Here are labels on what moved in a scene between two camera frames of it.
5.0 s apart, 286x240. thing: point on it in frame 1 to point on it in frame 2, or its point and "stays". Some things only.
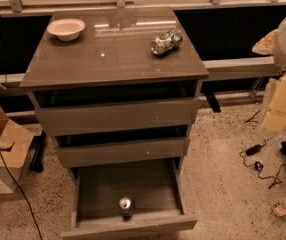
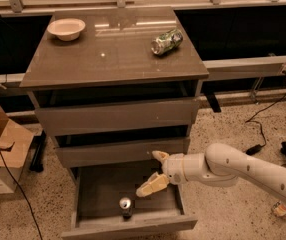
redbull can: (125, 204) stays
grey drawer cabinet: (118, 88) stays
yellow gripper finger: (265, 46) to (161, 156)
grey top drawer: (116, 117) stays
